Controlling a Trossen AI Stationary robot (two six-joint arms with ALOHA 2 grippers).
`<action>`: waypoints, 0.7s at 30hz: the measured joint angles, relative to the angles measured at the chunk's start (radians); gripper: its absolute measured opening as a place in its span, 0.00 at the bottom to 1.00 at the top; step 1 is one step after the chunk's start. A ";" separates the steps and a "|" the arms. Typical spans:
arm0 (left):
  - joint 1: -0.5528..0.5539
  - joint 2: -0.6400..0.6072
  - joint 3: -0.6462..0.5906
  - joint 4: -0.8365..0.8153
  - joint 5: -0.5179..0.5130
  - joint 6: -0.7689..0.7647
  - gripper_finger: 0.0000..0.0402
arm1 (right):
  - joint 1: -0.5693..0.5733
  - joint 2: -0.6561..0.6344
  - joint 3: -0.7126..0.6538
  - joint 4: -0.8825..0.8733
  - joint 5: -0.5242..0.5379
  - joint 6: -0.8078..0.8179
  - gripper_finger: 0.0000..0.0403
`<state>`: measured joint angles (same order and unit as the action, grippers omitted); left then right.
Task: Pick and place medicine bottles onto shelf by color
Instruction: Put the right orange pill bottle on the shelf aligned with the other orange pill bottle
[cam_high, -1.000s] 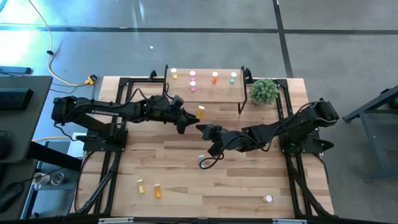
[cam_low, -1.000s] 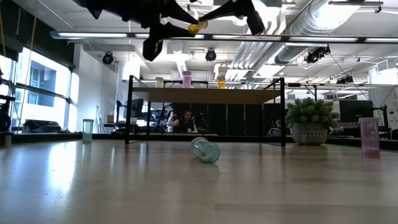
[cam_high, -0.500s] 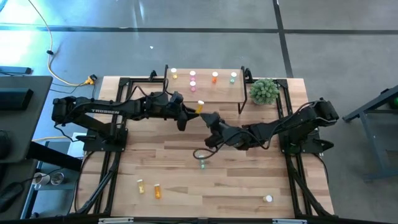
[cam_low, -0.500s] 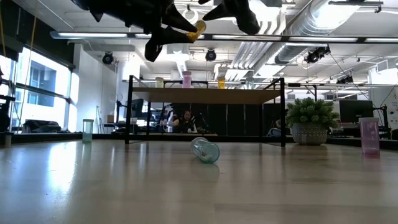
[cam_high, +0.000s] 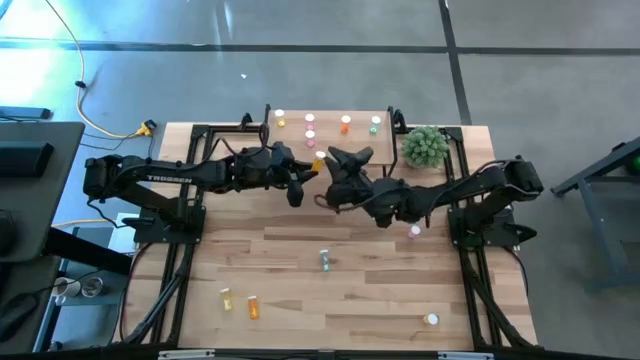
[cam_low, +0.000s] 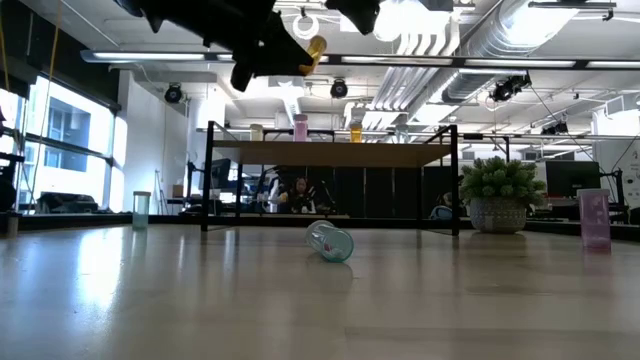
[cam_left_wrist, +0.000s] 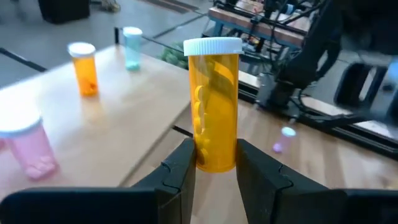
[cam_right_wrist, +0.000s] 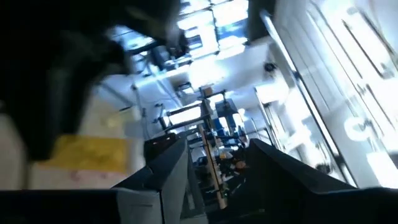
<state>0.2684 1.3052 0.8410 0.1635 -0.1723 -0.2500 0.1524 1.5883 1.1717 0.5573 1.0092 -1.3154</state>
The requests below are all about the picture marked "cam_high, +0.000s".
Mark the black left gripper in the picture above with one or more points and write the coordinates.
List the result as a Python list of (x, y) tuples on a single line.
[(280, 170)]

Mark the silver metal bracket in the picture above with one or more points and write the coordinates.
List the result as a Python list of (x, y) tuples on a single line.
[(186, 355), (465, 356)]

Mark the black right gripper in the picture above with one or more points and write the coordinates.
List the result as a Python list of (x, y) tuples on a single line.
[(350, 190)]

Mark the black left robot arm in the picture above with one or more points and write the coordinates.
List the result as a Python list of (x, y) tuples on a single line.
[(170, 175)]

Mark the pink medicine bottle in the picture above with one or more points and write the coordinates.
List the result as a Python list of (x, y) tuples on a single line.
[(310, 120), (414, 231), (310, 137)]

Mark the clear glass cup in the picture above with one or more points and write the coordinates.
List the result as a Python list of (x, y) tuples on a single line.
[(92, 286)]

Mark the black metal table frame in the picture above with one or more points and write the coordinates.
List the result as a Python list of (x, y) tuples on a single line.
[(227, 129)]

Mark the wooden shelf black legs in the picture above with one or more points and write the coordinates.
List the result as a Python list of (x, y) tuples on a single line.
[(330, 132)]

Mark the green potted plant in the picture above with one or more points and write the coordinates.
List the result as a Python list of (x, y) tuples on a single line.
[(425, 147)]

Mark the dark flat device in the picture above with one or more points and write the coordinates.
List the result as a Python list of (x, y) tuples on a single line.
[(25, 113)]

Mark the orange medicine bottle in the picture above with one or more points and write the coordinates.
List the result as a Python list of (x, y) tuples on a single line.
[(345, 123), (319, 160), (253, 307)]

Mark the yellow medicine bottle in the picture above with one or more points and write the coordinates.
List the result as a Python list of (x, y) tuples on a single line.
[(432, 319), (226, 299), (279, 116)]

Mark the grey metal stand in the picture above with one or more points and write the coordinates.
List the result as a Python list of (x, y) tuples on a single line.
[(597, 225)]

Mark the white box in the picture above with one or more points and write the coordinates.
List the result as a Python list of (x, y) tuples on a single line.
[(120, 240)]

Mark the black keyboard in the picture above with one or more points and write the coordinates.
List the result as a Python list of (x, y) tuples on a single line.
[(25, 159)]

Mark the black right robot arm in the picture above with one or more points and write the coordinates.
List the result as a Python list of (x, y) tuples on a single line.
[(450, 192)]

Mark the green medicine bottle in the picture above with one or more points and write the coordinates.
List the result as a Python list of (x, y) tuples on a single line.
[(375, 124), (324, 260)]

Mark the black frame bracket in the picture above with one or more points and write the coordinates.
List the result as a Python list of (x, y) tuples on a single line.
[(245, 120), (398, 118)]

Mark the white paper cup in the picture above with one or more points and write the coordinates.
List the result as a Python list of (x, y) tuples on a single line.
[(67, 286)]

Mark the dark desk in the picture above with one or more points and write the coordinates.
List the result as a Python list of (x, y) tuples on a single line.
[(40, 200)]

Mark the green ball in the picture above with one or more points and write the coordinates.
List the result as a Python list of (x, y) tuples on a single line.
[(636, 165)]

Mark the black desk beam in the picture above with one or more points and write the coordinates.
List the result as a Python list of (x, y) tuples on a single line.
[(90, 250)]

